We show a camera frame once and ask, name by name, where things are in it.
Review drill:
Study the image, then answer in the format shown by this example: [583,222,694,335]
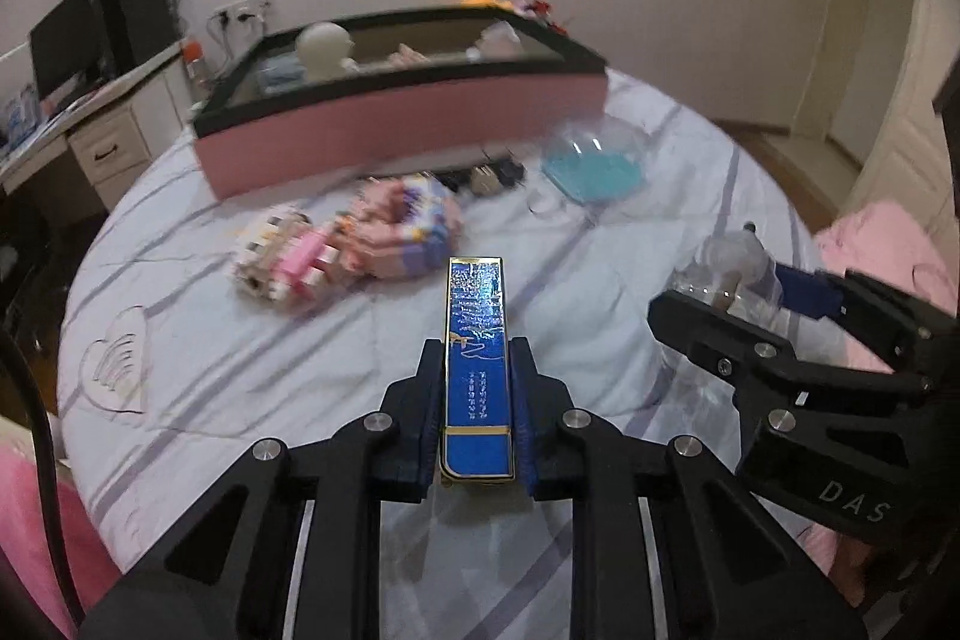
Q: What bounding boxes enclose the clear plastic package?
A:
[665,223,782,328]

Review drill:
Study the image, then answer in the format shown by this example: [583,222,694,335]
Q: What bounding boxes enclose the blue gold long box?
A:
[441,257,514,484]

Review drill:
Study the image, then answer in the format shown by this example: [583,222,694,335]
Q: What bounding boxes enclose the clear dome blue base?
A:
[540,115,647,206]

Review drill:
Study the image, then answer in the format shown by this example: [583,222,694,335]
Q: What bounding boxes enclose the white pink block rabbit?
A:
[231,205,347,305]

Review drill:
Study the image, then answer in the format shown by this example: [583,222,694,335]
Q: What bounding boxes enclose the black flower hair band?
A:
[431,154,526,198]

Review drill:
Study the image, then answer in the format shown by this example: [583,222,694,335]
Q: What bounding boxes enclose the pink purple block figure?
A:
[335,174,462,280]

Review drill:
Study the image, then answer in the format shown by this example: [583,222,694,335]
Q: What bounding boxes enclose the white cat-ear cup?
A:
[466,21,526,62]

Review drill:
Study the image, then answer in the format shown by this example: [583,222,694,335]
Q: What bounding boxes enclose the white egg-shaped gadget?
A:
[295,21,356,83]

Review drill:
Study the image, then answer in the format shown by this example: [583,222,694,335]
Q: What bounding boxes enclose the tissue pack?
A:
[256,52,306,96]

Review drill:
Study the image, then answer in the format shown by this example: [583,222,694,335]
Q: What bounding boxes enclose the pink quilt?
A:
[814,200,958,315]

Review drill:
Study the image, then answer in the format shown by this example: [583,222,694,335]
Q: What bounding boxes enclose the striped white bed quilt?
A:
[57,73,820,638]

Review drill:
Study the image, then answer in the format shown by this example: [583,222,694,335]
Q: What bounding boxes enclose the white desk with drawers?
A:
[2,42,192,211]

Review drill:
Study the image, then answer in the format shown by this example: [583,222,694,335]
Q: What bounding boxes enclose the orange octopus plush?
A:
[460,0,514,10]

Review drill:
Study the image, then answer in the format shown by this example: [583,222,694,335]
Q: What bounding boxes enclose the pink black storage box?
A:
[194,5,608,200]

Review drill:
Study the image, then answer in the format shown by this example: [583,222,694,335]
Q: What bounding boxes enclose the orange cap bottle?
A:
[182,37,206,89]

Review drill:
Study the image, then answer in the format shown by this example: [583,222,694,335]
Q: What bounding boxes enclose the black computer monitor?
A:
[29,0,109,99]

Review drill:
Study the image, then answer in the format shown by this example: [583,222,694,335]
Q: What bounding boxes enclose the black computer tower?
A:
[96,0,179,78]

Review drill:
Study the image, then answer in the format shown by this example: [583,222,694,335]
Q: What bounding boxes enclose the black cable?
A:
[0,326,88,630]

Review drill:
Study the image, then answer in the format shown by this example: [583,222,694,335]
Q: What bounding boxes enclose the wall power socket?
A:
[212,0,275,25]

